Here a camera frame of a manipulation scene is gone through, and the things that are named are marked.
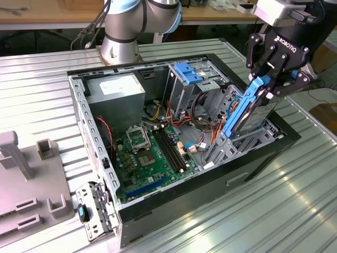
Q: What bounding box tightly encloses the hard disk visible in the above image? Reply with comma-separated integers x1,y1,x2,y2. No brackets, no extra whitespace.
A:
223,75,280,140

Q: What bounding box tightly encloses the white box with dark lid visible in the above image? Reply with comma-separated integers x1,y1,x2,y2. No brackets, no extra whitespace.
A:
236,3,255,14

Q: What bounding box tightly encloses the large cardboard box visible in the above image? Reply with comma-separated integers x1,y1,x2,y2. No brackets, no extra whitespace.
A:
313,39,337,75

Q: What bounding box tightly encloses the metal socket cover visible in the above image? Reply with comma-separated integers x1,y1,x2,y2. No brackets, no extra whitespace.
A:
126,126,151,153

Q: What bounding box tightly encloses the black latch with blue tab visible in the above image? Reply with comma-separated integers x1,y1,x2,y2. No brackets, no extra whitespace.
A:
77,203,92,223

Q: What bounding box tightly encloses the grey parts rack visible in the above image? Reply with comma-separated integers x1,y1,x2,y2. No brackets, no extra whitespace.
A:
0,130,76,234

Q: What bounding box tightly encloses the red black twisted wire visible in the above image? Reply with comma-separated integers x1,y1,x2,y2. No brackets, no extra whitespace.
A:
96,115,114,161

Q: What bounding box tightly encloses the blue expansion slot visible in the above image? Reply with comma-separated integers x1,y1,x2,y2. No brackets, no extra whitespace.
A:
125,176,168,199

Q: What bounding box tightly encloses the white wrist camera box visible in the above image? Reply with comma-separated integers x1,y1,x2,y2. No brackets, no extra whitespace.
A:
254,0,293,26

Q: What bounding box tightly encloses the black open PC case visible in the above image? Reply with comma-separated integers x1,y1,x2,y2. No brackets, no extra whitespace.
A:
67,52,302,250

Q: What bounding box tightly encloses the small cardboard box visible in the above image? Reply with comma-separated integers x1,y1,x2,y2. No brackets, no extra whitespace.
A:
309,103,337,132

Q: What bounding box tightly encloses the long wooden desk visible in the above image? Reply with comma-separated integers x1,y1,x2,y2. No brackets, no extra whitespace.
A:
181,0,266,26

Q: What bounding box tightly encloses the CPU socket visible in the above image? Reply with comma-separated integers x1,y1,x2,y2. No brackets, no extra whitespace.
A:
136,148,156,170

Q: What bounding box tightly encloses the black RAM slot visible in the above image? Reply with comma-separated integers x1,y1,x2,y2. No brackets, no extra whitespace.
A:
160,128,186,173
154,129,180,174

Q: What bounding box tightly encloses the black sleeved cable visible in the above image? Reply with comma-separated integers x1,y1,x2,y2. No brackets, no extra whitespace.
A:
191,91,211,130

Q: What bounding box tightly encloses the grey arm cable bundle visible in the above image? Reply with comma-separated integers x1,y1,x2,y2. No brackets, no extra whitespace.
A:
70,0,110,50

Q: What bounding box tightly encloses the multicolour wire bundle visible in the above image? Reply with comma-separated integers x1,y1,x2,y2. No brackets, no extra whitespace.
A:
142,100,227,148

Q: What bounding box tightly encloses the blue carrier in drive cage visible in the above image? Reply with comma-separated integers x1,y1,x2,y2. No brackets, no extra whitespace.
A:
174,62,205,85

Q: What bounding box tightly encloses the grey metal disk bay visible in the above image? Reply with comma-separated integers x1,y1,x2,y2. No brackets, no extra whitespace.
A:
202,84,286,169

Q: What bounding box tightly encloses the flat blue data wire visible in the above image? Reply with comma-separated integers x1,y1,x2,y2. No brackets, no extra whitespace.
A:
227,96,242,124

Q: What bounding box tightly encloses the grey power supply unit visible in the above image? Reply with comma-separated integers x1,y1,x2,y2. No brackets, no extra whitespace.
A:
85,73,146,138

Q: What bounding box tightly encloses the grey metal drive cage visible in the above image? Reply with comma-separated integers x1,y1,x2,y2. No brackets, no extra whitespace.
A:
163,62,230,124

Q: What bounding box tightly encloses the green motherboard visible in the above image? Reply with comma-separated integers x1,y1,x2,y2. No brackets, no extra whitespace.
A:
114,123,201,205

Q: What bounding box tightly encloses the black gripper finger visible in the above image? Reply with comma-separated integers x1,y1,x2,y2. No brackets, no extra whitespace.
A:
246,33,277,79
266,70,319,100

